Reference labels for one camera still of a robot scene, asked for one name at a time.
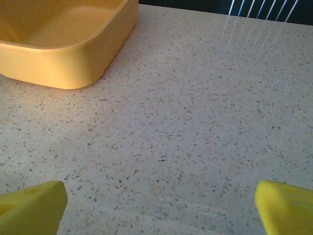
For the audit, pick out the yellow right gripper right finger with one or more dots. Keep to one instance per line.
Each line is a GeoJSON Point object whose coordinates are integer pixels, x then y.
{"type": "Point", "coordinates": [288, 213]}

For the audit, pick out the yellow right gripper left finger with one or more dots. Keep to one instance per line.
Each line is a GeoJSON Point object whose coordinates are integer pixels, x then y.
{"type": "Point", "coordinates": [29, 213]}

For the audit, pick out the orange plastic container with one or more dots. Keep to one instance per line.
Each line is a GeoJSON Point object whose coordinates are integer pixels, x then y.
{"type": "Point", "coordinates": [61, 68]}

